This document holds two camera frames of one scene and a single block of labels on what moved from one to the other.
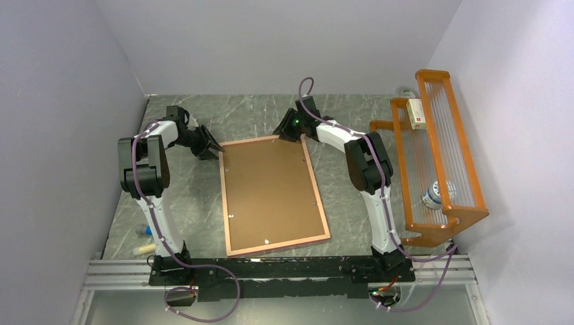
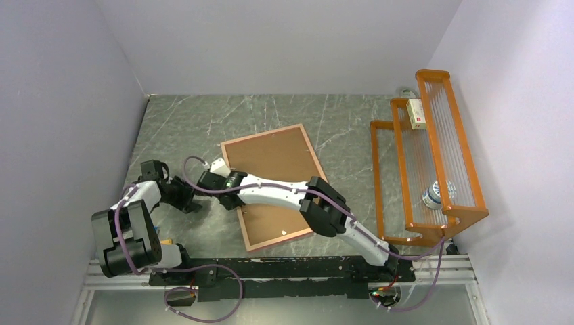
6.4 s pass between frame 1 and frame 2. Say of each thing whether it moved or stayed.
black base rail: stayed
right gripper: moved
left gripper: moved
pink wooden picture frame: moved
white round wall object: stayed
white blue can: stayed
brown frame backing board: stayed
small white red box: stayed
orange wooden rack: stayed
